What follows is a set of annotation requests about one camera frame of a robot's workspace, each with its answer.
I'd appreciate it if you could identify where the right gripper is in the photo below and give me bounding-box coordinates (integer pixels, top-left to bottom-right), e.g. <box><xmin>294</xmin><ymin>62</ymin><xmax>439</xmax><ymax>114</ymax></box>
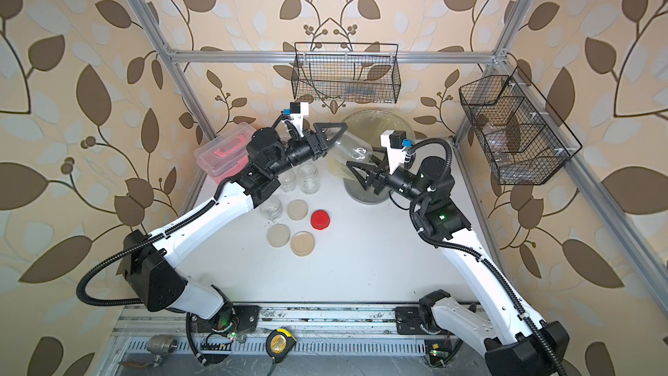
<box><xmin>351</xmin><ymin>146</ymin><xmax>431</xmax><ymax>212</ymax></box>

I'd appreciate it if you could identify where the beige lid short jar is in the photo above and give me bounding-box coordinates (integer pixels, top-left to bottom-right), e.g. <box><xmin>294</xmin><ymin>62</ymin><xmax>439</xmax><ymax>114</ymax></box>
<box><xmin>278</xmin><ymin>170</ymin><xmax>297</xmax><ymax>193</ymax></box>

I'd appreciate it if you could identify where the red jar lid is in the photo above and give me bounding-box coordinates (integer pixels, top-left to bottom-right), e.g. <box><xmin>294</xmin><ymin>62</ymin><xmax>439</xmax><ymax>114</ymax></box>
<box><xmin>310</xmin><ymin>210</ymin><xmax>331</xmax><ymax>231</ymax></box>

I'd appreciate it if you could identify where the ribbed glass jar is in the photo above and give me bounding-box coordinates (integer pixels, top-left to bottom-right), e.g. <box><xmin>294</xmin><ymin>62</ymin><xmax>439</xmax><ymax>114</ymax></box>
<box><xmin>259</xmin><ymin>196</ymin><xmax>284</xmax><ymax>220</ymax></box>

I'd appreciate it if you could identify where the cream tall jar lid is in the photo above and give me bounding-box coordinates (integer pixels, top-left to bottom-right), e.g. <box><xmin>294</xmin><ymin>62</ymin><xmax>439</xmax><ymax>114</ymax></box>
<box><xmin>266</xmin><ymin>224</ymin><xmax>292</xmax><ymax>248</ymax></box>

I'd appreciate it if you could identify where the tan short jar lid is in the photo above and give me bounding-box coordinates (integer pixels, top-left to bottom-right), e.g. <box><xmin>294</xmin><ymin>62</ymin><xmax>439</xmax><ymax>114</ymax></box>
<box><xmin>291</xmin><ymin>232</ymin><xmax>316</xmax><ymax>257</ymax></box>

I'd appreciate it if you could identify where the red lid tea jar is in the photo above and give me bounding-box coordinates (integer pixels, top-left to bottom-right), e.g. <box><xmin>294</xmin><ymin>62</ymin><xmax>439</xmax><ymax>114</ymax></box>
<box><xmin>329</xmin><ymin>132</ymin><xmax>373</xmax><ymax>165</ymax></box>

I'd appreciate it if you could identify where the beige lid tall jar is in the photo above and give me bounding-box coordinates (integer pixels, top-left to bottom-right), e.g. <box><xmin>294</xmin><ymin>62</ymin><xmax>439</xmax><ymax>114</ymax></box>
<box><xmin>297</xmin><ymin>162</ymin><xmax>320</xmax><ymax>194</ymax></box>

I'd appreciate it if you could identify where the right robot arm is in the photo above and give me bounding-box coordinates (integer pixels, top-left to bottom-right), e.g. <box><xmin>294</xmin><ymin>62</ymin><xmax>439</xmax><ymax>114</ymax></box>
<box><xmin>346</xmin><ymin>139</ymin><xmax>570</xmax><ymax>375</ymax></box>

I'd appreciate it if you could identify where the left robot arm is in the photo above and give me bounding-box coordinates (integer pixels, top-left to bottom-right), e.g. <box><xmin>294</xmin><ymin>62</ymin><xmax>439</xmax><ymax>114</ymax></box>
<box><xmin>76</xmin><ymin>114</ymin><xmax>347</xmax><ymax>320</ymax></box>

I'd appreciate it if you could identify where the yellow plastic bin liner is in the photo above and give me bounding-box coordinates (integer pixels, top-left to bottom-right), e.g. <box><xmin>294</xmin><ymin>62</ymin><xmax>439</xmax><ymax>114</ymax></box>
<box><xmin>327</xmin><ymin>110</ymin><xmax>416</xmax><ymax>179</ymax></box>

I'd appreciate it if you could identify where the metal mesh trash bin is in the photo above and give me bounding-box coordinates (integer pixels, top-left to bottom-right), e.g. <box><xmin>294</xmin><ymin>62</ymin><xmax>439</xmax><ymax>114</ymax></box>
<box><xmin>338</xmin><ymin>110</ymin><xmax>416</xmax><ymax>205</ymax></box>

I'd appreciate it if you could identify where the pink plastic toolbox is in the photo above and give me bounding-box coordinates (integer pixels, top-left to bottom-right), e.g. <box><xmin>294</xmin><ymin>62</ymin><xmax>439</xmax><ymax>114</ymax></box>
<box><xmin>194</xmin><ymin>123</ymin><xmax>256</xmax><ymax>184</ymax></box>

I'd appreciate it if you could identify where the yellow black tape measure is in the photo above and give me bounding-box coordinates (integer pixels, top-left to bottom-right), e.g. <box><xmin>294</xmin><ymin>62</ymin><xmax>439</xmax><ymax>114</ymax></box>
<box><xmin>265</xmin><ymin>328</ymin><xmax>297</xmax><ymax>364</ymax></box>

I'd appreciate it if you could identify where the metal pipe fitting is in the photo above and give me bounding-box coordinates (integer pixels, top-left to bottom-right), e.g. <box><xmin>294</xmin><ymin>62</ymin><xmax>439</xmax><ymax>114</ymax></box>
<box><xmin>145</xmin><ymin>334</ymin><xmax>179</xmax><ymax>356</ymax></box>

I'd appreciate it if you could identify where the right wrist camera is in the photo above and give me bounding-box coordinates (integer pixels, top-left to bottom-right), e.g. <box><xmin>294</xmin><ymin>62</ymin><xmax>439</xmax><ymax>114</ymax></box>
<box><xmin>380</xmin><ymin>130</ymin><xmax>414</xmax><ymax>174</ymax></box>

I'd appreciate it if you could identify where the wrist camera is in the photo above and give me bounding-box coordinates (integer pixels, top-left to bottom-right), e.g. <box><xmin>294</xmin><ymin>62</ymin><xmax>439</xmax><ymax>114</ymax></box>
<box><xmin>380</xmin><ymin>130</ymin><xmax>414</xmax><ymax>174</ymax></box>
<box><xmin>281</xmin><ymin>101</ymin><xmax>309</xmax><ymax>139</ymax></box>

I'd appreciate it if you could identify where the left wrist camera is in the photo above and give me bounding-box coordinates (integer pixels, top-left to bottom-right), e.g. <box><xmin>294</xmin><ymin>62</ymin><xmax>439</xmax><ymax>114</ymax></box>
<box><xmin>281</xmin><ymin>101</ymin><xmax>309</xmax><ymax>139</ymax></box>

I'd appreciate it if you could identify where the black wire basket back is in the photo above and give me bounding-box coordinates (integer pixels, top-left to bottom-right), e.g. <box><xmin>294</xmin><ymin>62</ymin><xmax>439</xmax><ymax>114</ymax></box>
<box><xmin>290</xmin><ymin>41</ymin><xmax>402</xmax><ymax>104</ymax></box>

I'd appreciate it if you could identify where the black wire basket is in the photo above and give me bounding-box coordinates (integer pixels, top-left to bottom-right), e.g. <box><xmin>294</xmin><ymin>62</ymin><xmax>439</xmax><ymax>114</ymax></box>
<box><xmin>459</xmin><ymin>67</ymin><xmax>583</xmax><ymax>186</ymax></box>
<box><xmin>290</xmin><ymin>41</ymin><xmax>402</xmax><ymax>104</ymax></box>

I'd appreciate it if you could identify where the black wire basket right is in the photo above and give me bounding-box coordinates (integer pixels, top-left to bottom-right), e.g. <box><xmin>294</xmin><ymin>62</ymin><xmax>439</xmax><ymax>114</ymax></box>
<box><xmin>459</xmin><ymin>67</ymin><xmax>583</xmax><ymax>186</ymax></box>

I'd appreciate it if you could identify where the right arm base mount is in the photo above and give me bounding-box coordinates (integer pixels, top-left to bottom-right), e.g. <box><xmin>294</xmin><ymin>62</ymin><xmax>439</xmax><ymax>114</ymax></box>
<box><xmin>394</xmin><ymin>289</ymin><xmax>452</xmax><ymax>336</ymax></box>

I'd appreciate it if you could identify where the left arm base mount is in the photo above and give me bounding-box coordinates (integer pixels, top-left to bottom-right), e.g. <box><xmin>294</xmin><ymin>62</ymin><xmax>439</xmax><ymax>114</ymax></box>
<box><xmin>186</xmin><ymin>304</ymin><xmax>261</xmax><ymax>335</ymax></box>

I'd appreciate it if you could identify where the aluminium frame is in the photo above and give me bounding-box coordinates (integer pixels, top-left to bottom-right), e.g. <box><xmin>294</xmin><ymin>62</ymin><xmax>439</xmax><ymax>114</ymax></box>
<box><xmin>93</xmin><ymin>0</ymin><xmax>668</xmax><ymax>376</ymax></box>

